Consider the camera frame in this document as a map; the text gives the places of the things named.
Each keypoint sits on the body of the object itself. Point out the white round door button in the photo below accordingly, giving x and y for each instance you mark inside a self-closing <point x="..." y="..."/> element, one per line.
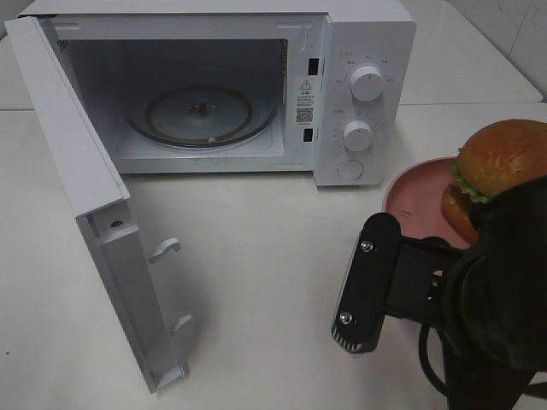
<point x="350" y="170"/>

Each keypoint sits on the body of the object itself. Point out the pink round plate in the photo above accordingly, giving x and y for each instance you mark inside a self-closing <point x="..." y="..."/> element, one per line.
<point x="414" y="197"/>

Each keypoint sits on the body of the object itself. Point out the white microwave door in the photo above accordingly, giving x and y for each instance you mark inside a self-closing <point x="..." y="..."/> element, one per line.
<point x="98" y="198"/>

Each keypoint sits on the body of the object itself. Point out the burger with lettuce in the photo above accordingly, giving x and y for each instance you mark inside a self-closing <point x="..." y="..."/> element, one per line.
<point x="496" y="158"/>

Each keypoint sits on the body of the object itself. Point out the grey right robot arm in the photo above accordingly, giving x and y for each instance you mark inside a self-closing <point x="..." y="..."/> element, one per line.
<point x="499" y="303"/>

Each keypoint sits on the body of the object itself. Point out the white lower timer knob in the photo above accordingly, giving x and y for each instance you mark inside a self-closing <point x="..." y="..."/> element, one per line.
<point x="357" y="136"/>

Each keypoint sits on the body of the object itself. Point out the glass microwave turntable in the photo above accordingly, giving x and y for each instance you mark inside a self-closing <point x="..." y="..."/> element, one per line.
<point x="202" y="116"/>

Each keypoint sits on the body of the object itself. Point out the white warning label sticker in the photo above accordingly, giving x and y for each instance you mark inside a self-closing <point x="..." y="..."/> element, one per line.
<point x="304" y="96"/>

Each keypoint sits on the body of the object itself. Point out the white microwave oven body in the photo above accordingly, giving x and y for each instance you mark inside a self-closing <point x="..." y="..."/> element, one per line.
<point x="122" y="51"/>

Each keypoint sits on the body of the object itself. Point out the white upper power knob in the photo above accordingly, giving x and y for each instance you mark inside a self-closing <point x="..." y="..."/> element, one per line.
<point x="366" y="82"/>

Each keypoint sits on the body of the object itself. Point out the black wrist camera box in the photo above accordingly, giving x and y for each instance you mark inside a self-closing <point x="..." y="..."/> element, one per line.
<point x="390" y="274"/>

